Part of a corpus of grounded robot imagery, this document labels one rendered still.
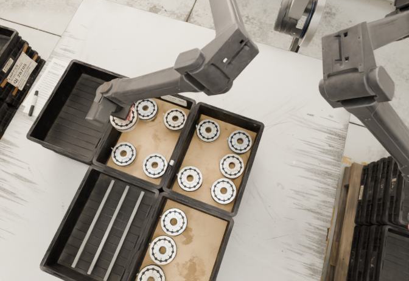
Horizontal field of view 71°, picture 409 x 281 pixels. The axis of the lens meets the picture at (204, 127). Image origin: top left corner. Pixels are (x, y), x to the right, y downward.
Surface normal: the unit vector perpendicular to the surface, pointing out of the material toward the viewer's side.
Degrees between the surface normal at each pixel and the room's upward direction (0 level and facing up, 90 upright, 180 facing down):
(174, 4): 0
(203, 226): 0
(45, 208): 0
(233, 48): 57
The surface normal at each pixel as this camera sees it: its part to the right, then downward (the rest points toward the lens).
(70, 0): 0.00, -0.33
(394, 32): 0.61, -0.02
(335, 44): -0.80, -0.04
